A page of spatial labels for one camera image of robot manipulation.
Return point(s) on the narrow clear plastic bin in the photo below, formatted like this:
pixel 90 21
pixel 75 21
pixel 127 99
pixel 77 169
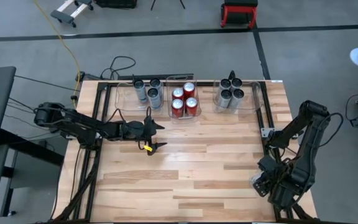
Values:
pixel 183 119

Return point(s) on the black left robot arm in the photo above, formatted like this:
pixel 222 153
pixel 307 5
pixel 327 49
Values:
pixel 82 126

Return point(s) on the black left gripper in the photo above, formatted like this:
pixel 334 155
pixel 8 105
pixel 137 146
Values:
pixel 135 130

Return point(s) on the grey wheeled dolly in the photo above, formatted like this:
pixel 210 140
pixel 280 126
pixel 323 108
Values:
pixel 64 15

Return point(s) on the black power strip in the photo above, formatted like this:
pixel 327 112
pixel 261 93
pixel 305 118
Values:
pixel 126 76

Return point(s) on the black tripod legs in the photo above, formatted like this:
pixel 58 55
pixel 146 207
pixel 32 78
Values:
pixel 152 4

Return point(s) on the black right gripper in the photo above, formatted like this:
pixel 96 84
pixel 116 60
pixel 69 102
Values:
pixel 280 186

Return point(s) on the black clamp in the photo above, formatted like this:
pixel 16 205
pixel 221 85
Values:
pixel 232 74

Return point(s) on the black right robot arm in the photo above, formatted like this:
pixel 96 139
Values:
pixel 309 130

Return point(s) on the red and black stool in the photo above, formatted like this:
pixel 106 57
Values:
pixel 238 14

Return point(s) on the wide clear plastic bin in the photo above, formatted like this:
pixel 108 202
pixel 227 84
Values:
pixel 253 96
pixel 124 99

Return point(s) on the red Darth Vader soda can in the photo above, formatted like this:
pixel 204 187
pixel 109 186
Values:
pixel 191 102
pixel 177 93
pixel 189 87
pixel 177 104

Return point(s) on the black case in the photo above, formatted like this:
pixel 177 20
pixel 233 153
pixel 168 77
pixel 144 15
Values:
pixel 116 3

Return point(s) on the black aluminium table frame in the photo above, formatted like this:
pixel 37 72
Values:
pixel 208 83

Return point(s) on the black desk leg beam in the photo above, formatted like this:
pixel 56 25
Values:
pixel 42 155

